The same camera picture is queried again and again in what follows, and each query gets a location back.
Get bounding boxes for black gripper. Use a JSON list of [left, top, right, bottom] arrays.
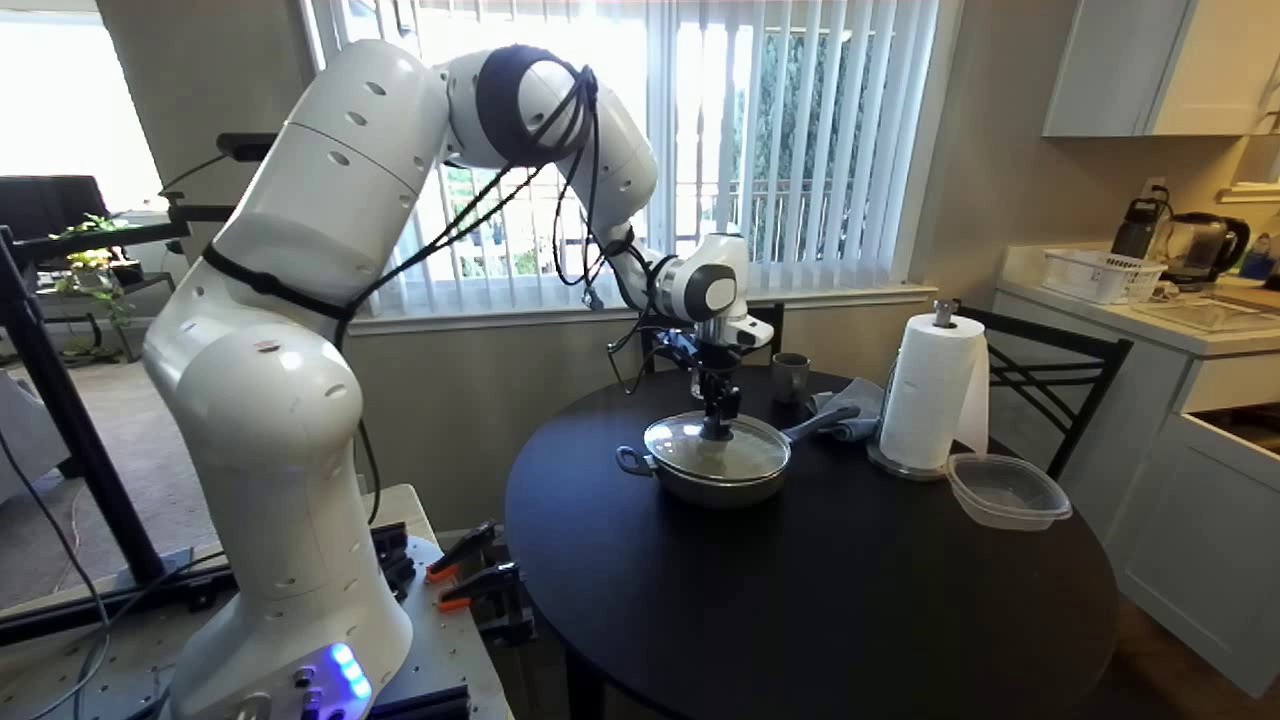
[[694, 335, 749, 438]]

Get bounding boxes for round glass pot lid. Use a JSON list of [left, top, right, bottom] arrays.
[[642, 407, 795, 491]]

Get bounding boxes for grey pot white interior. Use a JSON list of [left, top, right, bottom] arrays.
[[614, 431, 804, 512]]

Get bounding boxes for grey ceramic mug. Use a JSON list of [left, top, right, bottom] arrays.
[[766, 349, 822, 429]]

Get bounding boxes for black cross-back chair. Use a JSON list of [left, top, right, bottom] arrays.
[[953, 300, 1138, 479], [636, 300, 789, 374]]

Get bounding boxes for blue folded cloth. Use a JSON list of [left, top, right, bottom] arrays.
[[789, 374, 889, 447]]

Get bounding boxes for white paper towel roll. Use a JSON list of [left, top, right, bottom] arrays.
[[867, 296, 997, 484]]

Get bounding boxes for white vertical window blinds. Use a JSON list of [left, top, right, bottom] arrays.
[[307, 0, 944, 318]]

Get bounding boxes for black clamp orange tips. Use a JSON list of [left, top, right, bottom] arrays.
[[437, 556, 521, 618], [430, 520, 506, 578]]

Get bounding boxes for clear plastic food container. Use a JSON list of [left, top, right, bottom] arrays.
[[944, 447, 1075, 537]]

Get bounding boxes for grey robot mounting platform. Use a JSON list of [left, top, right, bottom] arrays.
[[0, 479, 516, 720]]

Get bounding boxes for white plastic storage bin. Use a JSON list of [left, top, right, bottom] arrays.
[[1042, 245, 1171, 306]]

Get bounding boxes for black countertop appliance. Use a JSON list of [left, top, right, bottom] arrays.
[[1109, 175, 1176, 261]]

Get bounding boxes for white kitchen counter peninsula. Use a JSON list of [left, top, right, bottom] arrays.
[[997, 235, 1280, 704]]

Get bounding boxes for black glass kettle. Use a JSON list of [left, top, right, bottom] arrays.
[[1158, 208, 1258, 286]]

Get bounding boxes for white upper kitchen cabinet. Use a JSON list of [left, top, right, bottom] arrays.
[[1042, 0, 1280, 141]]

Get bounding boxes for green potted plant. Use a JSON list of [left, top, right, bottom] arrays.
[[54, 210, 151, 318]]

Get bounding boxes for black looping wrist cable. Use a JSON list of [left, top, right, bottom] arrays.
[[549, 70, 608, 296]]

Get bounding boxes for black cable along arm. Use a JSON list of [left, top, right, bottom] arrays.
[[331, 65, 605, 532]]

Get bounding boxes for black metal stand frame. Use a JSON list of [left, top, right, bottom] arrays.
[[0, 171, 243, 652]]

